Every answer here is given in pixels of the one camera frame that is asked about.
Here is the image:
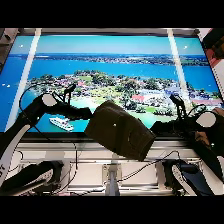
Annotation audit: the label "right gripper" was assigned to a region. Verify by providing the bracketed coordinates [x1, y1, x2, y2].
[150, 119, 188, 137]

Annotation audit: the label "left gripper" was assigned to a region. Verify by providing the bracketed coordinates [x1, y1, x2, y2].
[59, 103, 94, 122]

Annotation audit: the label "olive brown pants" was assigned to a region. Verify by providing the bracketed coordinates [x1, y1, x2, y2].
[84, 99, 157, 162]

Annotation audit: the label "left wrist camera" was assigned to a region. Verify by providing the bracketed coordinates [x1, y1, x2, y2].
[61, 83, 78, 106]

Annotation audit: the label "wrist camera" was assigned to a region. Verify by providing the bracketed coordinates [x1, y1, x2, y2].
[169, 93, 188, 122]
[61, 83, 78, 106]

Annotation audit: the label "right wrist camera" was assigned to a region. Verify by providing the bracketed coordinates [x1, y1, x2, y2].
[169, 93, 188, 122]

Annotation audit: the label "black cable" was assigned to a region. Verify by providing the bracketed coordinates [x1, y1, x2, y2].
[18, 83, 80, 174]
[116, 149, 183, 184]

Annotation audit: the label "silver frame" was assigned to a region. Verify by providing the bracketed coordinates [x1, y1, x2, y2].
[0, 139, 224, 197]

